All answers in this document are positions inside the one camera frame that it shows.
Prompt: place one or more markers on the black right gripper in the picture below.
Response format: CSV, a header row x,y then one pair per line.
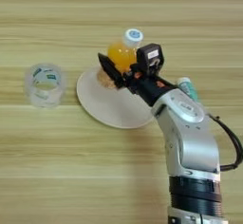
x,y
148,87

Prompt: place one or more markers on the beige round plate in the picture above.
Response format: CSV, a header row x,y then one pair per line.
x,y
107,107

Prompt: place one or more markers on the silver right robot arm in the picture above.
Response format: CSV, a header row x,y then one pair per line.
x,y
190,139

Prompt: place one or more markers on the white green tube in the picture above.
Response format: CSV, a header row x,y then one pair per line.
x,y
189,88

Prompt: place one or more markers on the orange juice bottle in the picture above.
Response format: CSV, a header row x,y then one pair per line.
x,y
121,55

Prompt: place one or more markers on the clear plastic cup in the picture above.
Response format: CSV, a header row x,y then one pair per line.
x,y
44,87

